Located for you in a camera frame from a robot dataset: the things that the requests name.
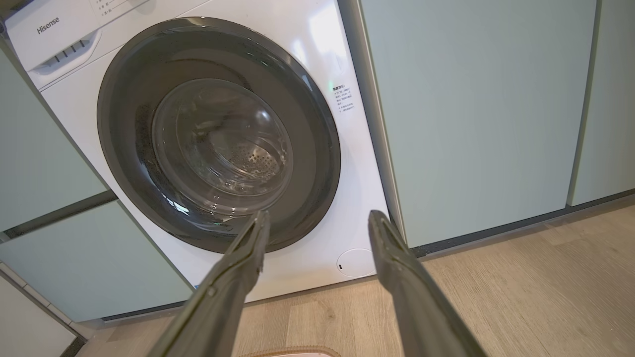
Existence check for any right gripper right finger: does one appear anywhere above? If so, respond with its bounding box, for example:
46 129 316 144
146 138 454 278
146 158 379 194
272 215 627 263
368 209 488 357

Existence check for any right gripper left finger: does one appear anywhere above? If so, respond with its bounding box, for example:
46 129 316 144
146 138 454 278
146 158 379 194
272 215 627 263
148 210 271 357

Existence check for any white laundry basket brown rim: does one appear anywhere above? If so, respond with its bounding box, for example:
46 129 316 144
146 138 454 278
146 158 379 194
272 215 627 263
237 346 343 357

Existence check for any round white filter flap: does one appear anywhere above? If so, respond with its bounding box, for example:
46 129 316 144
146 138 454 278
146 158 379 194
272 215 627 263
337 248 376 278

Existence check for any large pale green drawer front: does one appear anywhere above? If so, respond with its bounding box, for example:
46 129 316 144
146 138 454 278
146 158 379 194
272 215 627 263
0 201 195 323

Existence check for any white side panel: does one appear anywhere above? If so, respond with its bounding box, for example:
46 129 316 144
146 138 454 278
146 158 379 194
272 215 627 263
0 274 76 357

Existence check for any wide pale green cabinet door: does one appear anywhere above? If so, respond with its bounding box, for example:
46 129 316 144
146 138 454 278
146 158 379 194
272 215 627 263
360 0 599 249

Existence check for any round black washer door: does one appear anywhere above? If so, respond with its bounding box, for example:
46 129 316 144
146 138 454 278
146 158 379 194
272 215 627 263
97 16 342 254

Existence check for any small text sticker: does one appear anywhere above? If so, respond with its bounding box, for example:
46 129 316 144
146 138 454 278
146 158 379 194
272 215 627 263
331 83 356 116

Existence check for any small pale green drawer front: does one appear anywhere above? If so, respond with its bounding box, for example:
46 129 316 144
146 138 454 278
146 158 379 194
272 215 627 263
0 47 108 232

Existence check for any white front-load washing machine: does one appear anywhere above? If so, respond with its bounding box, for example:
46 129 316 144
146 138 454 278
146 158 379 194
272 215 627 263
4 0 405 304

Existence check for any narrow pale green cabinet door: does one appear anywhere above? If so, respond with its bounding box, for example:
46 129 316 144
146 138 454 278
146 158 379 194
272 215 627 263
568 0 635 207

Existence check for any white detergent drawer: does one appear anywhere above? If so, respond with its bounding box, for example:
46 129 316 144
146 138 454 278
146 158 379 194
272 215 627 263
4 0 149 91

